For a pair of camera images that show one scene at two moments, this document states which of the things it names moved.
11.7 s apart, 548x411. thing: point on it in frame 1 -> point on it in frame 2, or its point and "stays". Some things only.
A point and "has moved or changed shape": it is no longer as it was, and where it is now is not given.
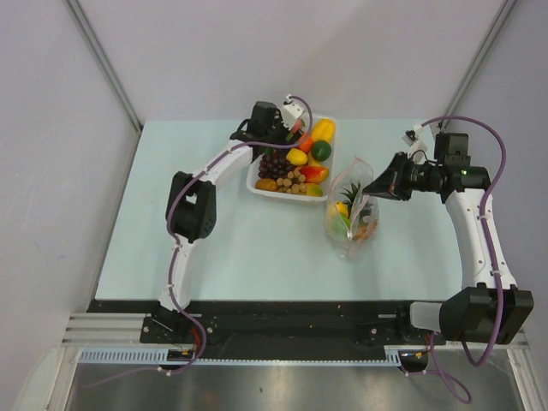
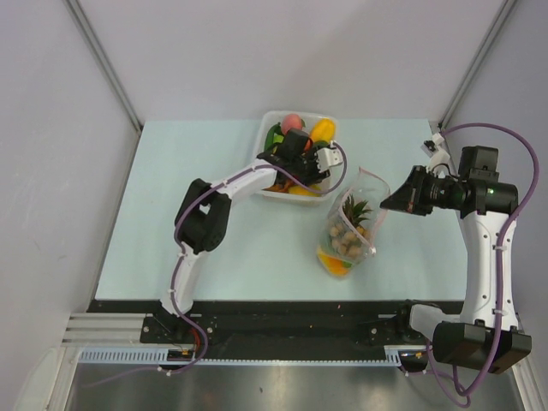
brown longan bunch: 293,182 has moved or changed shape
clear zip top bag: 352,216 has moved or changed shape
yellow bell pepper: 324,129 stays
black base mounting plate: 274,322 stays
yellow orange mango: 338,207 -> 334,265
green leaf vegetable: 340,225 has moved or changed shape
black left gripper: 284,131 -> 314,175
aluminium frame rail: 106,330 stays
